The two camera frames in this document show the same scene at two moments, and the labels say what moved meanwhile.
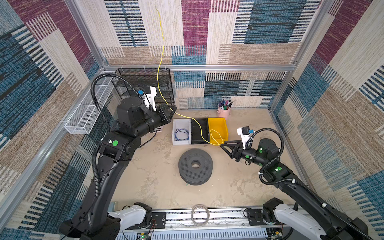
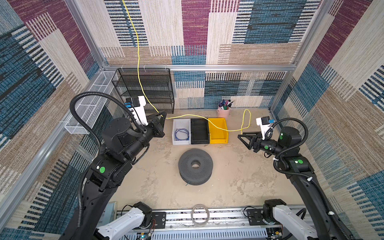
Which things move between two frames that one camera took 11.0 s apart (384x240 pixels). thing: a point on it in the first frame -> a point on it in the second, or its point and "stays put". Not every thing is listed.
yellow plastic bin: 218,132 stays put
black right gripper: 234,148 -> 248,146
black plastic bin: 196,137 stays put
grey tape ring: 192,216 stays put
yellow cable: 166,103 -> 190,115
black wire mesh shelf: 160,78 stays put
